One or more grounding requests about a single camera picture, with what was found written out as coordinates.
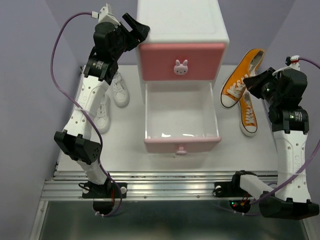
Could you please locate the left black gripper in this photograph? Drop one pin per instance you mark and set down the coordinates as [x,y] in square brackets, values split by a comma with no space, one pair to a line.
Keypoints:
[140,32]

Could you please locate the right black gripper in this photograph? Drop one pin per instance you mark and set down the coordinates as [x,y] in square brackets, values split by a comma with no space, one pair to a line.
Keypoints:
[253,83]

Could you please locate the orange sneaker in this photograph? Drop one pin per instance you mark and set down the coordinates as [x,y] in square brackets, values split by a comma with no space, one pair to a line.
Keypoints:
[234,86]
[248,121]

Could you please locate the dark pink drawer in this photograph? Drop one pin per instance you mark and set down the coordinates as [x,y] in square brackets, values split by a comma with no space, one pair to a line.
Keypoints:
[180,61]

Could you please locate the light pink drawer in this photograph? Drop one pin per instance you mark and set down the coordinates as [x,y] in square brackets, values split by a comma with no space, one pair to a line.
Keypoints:
[180,113]

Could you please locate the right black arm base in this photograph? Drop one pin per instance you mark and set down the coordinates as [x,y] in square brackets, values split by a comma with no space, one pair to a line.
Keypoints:
[227,189]

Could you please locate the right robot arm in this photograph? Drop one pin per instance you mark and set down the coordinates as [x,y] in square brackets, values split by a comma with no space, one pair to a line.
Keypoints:
[291,200]

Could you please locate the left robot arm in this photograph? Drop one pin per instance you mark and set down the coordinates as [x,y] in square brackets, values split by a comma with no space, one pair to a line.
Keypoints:
[111,40]

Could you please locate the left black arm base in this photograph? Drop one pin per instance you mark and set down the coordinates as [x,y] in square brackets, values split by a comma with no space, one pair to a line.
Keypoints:
[93,191]

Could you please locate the white shoe cabinet body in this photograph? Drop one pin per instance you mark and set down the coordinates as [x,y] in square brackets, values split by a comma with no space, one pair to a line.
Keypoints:
[182,22]

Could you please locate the pink bunny upper knob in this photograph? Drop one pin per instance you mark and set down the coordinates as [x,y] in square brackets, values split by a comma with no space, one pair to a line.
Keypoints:
[181,68]

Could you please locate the pink bunny knob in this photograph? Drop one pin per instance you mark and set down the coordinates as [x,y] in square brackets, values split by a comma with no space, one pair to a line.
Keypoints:
[181,151]
[181,68]

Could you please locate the white sneaker rear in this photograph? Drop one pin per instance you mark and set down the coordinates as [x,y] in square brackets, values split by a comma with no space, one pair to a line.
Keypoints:
[121,94]

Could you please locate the white sneaker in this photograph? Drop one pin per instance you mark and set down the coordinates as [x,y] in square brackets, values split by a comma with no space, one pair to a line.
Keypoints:
[121,94]
[102,119]

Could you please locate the white sneaker front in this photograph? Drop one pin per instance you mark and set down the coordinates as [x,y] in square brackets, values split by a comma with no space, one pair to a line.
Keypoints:
[102,119]

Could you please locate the pink bunny lower knob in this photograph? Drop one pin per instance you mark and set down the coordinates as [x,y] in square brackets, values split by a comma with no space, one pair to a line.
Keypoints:
[181,151]

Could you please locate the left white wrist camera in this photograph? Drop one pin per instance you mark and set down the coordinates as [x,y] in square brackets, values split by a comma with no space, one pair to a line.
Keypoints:
[105,15]

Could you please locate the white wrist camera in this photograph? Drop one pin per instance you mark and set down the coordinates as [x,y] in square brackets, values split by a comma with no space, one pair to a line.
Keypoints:
[105,15]
[292,62]

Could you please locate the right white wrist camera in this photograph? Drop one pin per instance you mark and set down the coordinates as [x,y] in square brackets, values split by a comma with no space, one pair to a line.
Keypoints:
[292,62]

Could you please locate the aluminium mounting rail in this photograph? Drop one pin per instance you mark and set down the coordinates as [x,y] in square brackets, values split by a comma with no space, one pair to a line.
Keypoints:
[141,186]

